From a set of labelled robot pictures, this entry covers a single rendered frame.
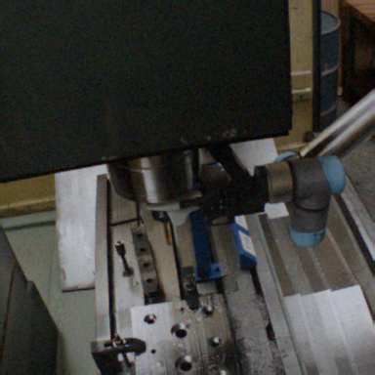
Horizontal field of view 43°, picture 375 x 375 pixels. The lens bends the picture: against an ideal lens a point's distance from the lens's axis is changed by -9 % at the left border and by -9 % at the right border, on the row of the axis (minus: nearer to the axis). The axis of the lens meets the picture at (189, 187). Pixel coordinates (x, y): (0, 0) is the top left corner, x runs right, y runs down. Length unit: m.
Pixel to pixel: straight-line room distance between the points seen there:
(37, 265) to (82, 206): 0.32
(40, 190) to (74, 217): 0.30
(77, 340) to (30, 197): 0.77
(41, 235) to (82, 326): 0.58
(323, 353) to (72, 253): 0.99
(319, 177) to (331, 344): 0.68
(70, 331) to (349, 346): 0.92
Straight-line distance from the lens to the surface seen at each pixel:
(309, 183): 0.90
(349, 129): 1.05
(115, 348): 1.17
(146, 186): 0.78
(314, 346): 1.45
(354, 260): 1.78
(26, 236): 2.20
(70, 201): 1.98
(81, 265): 1.86
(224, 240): 1.51
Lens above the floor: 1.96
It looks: 38 degrees down
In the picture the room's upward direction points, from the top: 8 degrees counter-clockwise
